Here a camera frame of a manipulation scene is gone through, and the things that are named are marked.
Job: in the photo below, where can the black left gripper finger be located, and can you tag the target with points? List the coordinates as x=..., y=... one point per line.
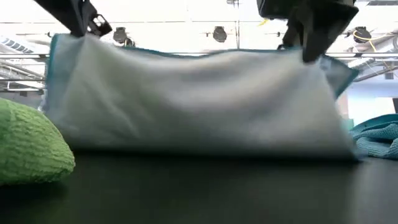
x=66, y=15

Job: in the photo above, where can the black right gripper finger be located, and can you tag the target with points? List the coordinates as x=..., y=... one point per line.
x=290, y=34
x=323, y=28

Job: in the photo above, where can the pale blue teal-edged towel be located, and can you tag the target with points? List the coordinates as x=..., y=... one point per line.
x=192, y=102

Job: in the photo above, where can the bright blue microfiber towel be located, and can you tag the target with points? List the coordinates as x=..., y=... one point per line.
x=377, y=137

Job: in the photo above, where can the green microfiber towel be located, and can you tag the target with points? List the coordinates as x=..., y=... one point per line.
x=28, y=146

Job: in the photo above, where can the ceiling air duct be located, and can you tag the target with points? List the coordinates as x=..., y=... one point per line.
x=15, y=45

